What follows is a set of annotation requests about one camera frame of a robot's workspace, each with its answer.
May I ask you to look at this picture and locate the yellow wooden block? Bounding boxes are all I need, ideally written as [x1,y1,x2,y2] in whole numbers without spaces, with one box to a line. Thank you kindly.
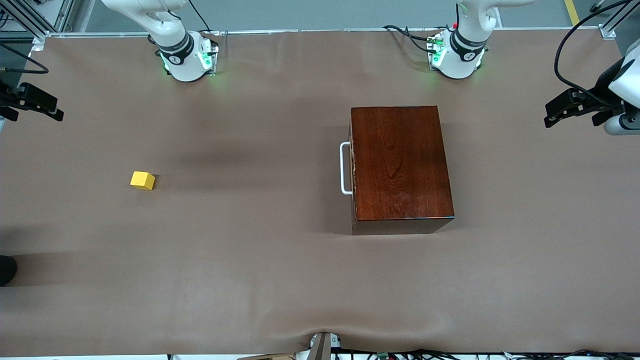
[130,171,156,191]

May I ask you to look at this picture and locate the black right arm base cable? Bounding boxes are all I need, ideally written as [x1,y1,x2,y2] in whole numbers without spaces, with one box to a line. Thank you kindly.
[187,0,213,35]

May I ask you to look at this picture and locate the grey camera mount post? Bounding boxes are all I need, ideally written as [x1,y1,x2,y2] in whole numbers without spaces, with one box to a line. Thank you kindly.
[307,331,342,360]

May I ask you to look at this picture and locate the brown table mat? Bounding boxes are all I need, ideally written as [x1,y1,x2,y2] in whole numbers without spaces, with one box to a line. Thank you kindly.
[0,29,640,357]

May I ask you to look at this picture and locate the dark brown wooden cabinet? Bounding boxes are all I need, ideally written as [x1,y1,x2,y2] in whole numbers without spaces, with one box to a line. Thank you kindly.
[348,105,456,236]

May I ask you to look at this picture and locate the black left arm base cables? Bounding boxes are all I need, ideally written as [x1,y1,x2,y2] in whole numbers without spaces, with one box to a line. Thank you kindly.
[382,25,441,55]

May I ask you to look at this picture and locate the wooden drawer with white handle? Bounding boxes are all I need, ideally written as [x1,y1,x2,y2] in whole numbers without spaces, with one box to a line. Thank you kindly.
[340,111,357,221]

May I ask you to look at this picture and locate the black round object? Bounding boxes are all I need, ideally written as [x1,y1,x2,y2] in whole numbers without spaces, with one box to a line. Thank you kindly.
[0,255,18,287]

